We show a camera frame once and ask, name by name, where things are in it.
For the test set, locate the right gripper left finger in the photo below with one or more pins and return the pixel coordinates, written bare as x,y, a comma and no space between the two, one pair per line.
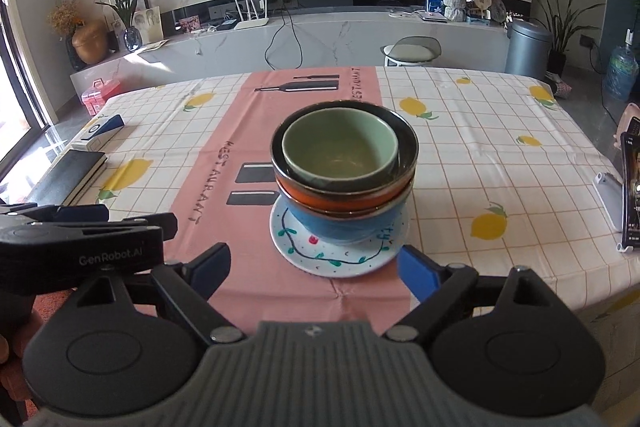
185,290

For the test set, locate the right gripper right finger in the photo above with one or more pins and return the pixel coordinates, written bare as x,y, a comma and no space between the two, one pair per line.
441,292

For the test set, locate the white fruit pattern plate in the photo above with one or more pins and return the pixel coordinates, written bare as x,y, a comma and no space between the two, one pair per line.
324,259

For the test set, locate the orange steel bowl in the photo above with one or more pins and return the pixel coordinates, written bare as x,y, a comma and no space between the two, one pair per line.
354,198

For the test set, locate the blue steel bowl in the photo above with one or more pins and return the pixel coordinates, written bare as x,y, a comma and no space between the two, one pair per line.
343,228

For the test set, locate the green ceramic bowl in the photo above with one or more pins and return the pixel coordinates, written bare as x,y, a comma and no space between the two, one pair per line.
340,149

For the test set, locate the black notebook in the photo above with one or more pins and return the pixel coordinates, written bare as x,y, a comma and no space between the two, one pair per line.
64,181

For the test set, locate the lemon pattern tablecloth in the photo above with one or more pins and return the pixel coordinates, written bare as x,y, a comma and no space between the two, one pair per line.
504,178

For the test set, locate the white blue box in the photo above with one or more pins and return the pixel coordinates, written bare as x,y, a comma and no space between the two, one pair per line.
99,132

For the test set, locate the pink storage case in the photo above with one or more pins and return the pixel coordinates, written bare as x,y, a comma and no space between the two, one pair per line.
96,96

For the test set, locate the brown round vase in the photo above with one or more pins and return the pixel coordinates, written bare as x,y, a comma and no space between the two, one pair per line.
90,42

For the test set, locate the dried yellow flowers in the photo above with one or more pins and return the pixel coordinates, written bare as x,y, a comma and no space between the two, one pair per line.
65,18

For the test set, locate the grey white stool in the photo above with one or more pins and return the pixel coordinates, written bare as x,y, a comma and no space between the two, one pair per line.
412,51

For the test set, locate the smartphone on stand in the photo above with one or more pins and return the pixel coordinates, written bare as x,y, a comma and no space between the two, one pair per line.
629,143

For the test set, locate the framed photo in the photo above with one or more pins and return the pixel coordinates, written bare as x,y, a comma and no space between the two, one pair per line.
149,24

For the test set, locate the grey trash bin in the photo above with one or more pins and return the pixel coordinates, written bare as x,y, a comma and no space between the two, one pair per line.
529,49

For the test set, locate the potted green plant in glass vase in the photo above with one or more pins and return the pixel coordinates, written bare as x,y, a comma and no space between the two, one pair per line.
125,10

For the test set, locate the pink space heater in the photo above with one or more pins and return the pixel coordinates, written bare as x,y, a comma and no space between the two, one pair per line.
629,122

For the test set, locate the white marble tv console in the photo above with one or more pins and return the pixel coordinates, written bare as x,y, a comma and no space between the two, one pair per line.
316,40

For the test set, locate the white wifi router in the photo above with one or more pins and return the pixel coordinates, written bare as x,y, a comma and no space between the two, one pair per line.
251,13

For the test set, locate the blue water bottle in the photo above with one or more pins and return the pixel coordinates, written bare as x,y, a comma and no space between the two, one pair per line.
622,71

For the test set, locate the tall floor plant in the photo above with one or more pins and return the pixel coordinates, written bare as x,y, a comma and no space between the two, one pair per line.
562,21

